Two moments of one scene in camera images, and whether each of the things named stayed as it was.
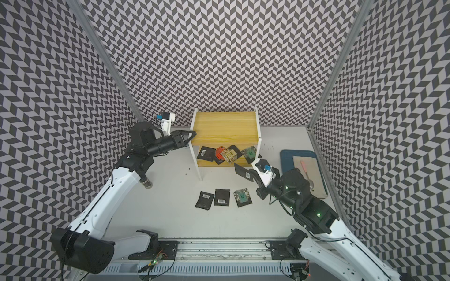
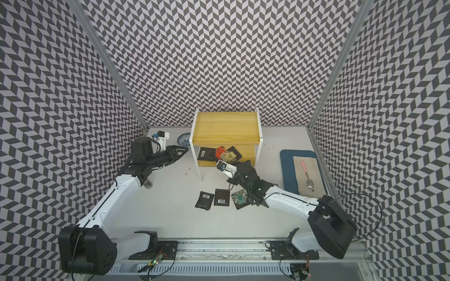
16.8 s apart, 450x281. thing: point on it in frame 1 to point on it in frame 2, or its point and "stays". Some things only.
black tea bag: (205, 200) stays
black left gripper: (177, 138) to (173, 153)
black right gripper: (262, 190) to (232, 181)
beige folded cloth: (314, 172) stays
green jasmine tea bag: (242, 197) stays
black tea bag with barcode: (222, 197) stays
